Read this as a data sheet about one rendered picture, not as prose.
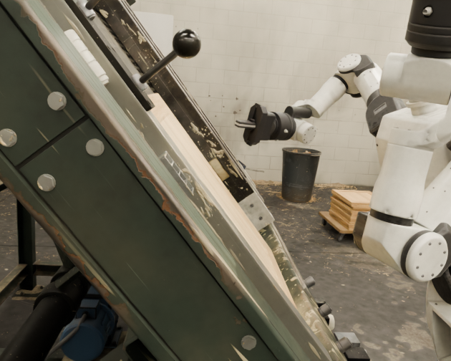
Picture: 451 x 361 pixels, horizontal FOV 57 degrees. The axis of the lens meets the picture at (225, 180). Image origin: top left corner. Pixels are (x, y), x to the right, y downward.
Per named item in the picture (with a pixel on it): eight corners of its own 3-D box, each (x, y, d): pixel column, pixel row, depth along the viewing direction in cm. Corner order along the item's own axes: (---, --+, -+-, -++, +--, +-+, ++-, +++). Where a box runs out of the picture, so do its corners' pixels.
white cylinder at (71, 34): (50, 41, 52) (90, 93, 54) (69, 26, 52) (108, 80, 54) (58, 43, 55) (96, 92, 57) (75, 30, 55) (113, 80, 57)
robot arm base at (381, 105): (386, 143, 124) (415, 114, 120) (410, 165, 113) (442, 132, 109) (354, 119, 118) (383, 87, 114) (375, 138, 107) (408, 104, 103)
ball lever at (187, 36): (133, 103, 59) (199, 51, 52) (117, 81, 59) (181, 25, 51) (147, 94, 62) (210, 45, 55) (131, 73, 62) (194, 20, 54)
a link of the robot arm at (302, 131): (265, 133, 135) (288, 135, 142) (288, 147, 128) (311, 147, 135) (277, 100, 130) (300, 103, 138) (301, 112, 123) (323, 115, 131)
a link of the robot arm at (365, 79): (367, 43, 132) (390, 76, 116) (380, 74, 140) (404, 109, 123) (333, 61, 136) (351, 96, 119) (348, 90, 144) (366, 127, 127)
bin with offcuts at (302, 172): (321, 204, 525) (328, 154, 511) (282, 203, 517) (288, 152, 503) (308, 194, 575) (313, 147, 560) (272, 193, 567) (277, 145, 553)
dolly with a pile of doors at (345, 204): (389, 245, 398) (396, 205, 389) (338, 243, 391) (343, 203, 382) (361, 223, 457) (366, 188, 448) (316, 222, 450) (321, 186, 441)
